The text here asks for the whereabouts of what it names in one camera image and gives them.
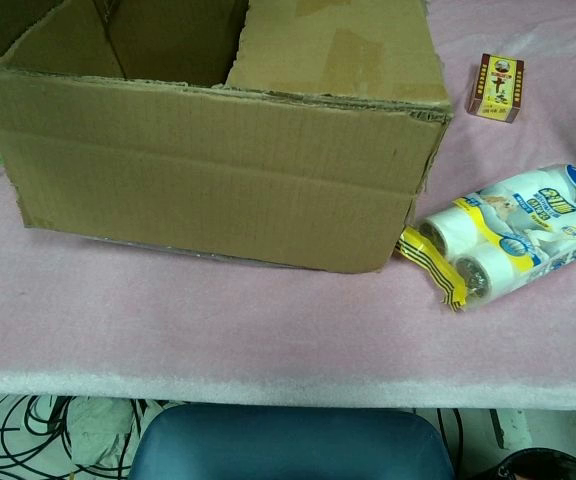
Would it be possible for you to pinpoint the large brown cardboard box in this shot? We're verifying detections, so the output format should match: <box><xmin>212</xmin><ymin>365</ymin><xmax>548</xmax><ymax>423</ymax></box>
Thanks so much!
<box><xmin>0</xmin><ymin>0</ymin><xmax>455</xmax><ymax>275</ymax></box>

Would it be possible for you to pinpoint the crumpled white plastic sheet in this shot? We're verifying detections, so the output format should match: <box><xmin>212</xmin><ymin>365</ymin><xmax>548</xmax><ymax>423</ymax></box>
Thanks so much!
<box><xmin>65</xmin><ymin>397</ymin><xmax>140</xmax><ymax>470</ymax></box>

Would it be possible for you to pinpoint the black round bin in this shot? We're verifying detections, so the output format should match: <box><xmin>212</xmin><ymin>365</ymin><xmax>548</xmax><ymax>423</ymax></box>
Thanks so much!
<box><xmin>467</xmin><ymin>447</ymin><xmax>576</xmax><ymax>480</ymax></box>

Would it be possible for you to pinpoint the pink tablecloth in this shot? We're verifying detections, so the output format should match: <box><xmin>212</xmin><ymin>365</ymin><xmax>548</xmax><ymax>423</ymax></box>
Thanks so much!
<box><xmin>0</xmin><ymin>0</ymin><xmax>576</xmax><ymax>412</ymax></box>

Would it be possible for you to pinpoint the lint roller refill pack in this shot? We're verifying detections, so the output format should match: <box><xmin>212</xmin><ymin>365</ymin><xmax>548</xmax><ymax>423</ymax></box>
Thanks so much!
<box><xmin>393</xmin><ymin>162</ymin><xmax>576</xmax><ymax>312</ymax></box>

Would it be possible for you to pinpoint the small red yellow box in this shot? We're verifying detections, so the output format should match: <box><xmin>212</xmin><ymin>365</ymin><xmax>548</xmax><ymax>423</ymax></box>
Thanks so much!
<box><xmin>466</xmin><ymin>52</ymin><xmax>525</xmax><ymax>125</ymax></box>

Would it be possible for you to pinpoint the coiled black floor cable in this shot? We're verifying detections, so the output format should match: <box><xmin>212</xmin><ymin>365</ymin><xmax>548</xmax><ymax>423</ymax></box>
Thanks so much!
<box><xmin>0</xmin><ymin>393</ymin><xmax>142</xmax><ymax>479</ymax></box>

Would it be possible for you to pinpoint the blue chair seat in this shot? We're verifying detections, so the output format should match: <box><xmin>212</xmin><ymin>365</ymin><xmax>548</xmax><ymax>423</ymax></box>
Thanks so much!
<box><xmin>128</xmin><ymin>403</ymin><xmax>457</xmax><ymax>480</ymax></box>

